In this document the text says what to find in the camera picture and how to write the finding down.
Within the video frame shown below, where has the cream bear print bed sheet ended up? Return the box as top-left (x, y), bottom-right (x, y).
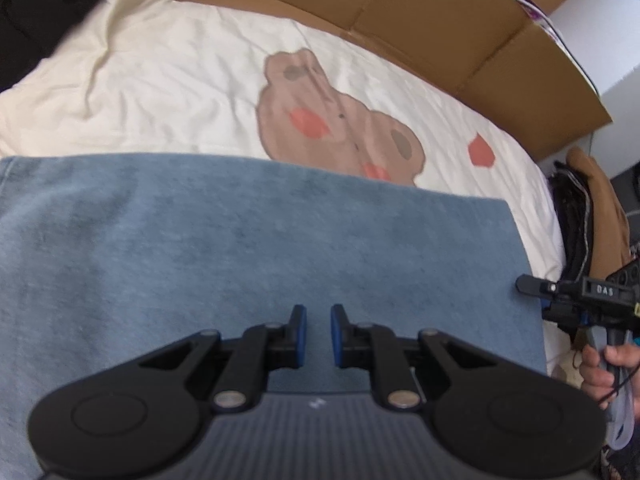
top-left (0, 0), bottom-right (581, 386)

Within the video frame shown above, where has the black clothes pile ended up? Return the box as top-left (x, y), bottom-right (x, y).
top-left (0, 0), bottom-right (193, 93)

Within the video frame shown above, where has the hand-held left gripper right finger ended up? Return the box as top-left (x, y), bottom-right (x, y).
top-left (330, 304), bottom-right (501, 411)

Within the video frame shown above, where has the flattened brown cardboard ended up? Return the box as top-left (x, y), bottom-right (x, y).
top-left (177, 0), bottom-right (613, 161)

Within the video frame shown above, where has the folded brown garment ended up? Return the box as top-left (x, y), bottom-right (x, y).
top-left (567, 147), bottom-right (632, 281)

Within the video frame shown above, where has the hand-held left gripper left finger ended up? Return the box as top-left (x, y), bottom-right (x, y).
top-left (137, 304), bottom-right (308, 411)

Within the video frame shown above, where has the black bag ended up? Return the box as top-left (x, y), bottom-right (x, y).
top-left (607, 160), bottom-right (640, 261)

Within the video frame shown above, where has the purple white plastic package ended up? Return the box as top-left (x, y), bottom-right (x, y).
top-left (505, 0), bottom-right (563, 46)

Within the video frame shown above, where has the person's right hand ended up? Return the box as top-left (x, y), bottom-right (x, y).
top-left (579, 344), bottom-right (640, 423)

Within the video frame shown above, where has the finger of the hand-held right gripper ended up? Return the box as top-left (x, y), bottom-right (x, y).
top-left (516, 274), bottom-right (586, 302)
top-left (541, 300), bottom-right (590, 333)

